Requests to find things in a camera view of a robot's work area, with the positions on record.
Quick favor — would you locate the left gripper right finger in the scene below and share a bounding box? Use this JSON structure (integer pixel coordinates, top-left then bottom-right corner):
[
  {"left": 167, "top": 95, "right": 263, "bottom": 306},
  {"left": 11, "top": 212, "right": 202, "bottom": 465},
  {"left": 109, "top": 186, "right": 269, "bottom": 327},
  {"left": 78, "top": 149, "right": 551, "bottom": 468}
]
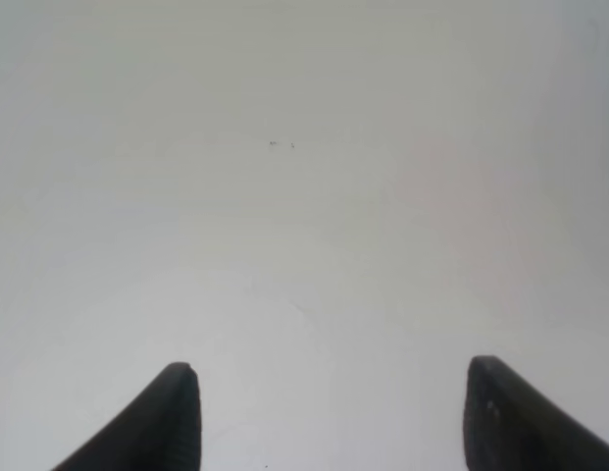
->
[{"left": 463, "top": 355, "right": 609, "bottom": 471}]

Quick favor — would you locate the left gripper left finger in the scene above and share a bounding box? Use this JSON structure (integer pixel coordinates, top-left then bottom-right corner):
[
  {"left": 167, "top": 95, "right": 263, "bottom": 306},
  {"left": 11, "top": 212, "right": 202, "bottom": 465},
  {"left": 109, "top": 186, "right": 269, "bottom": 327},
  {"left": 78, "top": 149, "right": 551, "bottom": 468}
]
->
[{"left": 56, "top": 362, "right": 202, "bottom": 471}]

